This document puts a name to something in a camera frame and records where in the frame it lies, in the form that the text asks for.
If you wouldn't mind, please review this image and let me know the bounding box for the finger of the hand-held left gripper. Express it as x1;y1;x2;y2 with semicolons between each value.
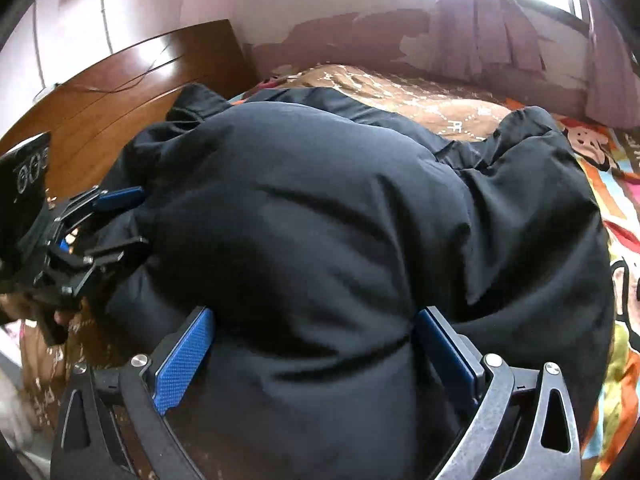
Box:
61;236;152;308
50;185;147;233

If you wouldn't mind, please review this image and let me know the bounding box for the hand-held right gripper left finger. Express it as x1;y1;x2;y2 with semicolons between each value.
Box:
50;305;217;480

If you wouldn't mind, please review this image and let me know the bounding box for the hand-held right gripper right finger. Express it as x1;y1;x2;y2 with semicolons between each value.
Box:
414;306;584;480

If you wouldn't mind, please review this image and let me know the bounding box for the pink curtain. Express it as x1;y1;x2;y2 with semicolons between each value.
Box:
429;0;640;132

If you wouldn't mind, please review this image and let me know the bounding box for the black puffer jacket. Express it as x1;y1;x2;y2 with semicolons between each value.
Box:
92;82;617;480

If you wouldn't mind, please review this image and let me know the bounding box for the thin cable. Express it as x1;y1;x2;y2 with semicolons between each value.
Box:
36;44;182;97

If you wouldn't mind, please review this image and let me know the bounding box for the wooden headboard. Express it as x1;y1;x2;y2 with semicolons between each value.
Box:
0;19;257;221

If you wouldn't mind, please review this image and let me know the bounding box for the white fluffy cloth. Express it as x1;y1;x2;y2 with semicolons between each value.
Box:
0;317;36;466

